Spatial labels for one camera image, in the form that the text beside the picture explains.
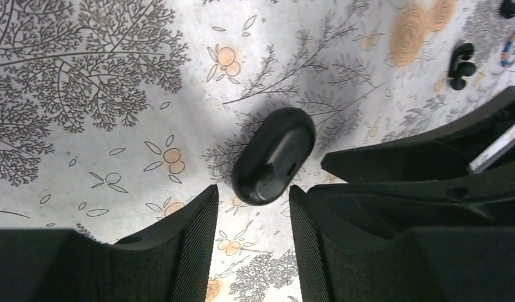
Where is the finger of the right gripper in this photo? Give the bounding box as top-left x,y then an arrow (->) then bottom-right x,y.
321,86 -> 515,183

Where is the black earbud charging case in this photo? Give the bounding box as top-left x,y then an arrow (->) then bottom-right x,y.
231,107 -> 316,206

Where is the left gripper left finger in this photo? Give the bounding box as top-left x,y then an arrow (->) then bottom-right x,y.
0,185 -> 219,301

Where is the black earbud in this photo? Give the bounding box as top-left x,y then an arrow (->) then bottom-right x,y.
499,0 -> 515,20
448,42 -> 477,91

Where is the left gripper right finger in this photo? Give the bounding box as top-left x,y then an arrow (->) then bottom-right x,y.
289,161 -> 515,301

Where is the floral patterned table mat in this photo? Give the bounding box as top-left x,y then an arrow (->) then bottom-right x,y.
0,1 -> 515,301

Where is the blue white eraser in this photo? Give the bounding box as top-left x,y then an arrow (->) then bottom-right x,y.
500,31 -> 515,68

